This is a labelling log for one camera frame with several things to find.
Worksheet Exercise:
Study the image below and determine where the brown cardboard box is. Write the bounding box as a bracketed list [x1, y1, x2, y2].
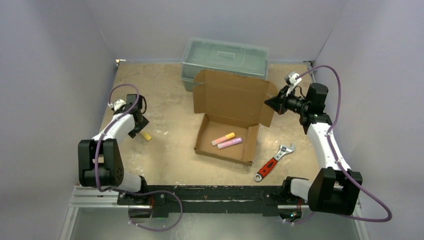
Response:
[192, 69, 279, 166]

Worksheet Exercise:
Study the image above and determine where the red handled adjustable wrench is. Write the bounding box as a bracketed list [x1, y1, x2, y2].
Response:
[253, 142, 296, 182]

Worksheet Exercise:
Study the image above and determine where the purple highlighter marker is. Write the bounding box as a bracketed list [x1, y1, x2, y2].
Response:
[217, 137, 243, 149]

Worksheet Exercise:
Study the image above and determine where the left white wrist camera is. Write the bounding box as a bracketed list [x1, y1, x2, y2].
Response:
[107, 99, 126, 112]

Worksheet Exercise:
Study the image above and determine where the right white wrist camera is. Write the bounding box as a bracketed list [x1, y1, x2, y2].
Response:
[284, 71, 302, 97]

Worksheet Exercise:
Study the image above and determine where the yellow highlighter marker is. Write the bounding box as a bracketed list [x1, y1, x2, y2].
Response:
[140, 131, 152, 142]

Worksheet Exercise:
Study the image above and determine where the orange pink highlighter marker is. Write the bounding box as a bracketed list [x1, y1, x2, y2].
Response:
[211, 132, 236, 146]

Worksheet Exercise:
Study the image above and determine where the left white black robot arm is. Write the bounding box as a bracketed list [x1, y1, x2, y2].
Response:
[77, 94, 149, 205]

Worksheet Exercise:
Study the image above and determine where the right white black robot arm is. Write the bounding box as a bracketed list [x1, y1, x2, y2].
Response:
[264, 83, 363, 216]

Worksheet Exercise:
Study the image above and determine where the black metal base rail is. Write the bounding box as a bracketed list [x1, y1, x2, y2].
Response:
[69, 184, 362, 219]

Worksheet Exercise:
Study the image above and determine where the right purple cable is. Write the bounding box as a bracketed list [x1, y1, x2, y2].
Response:
[296, 64, 394, 223]

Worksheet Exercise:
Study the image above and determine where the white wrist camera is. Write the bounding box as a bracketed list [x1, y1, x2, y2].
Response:
[284, 71, 302, 97]
[107, 99, 126, 112]

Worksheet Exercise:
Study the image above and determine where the translucent green plastic toolbox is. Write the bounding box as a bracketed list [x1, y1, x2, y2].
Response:
[180, 37, 270, 92]

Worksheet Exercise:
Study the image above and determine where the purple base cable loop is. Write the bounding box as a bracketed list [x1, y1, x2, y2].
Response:
[127, 190, 184, 233]

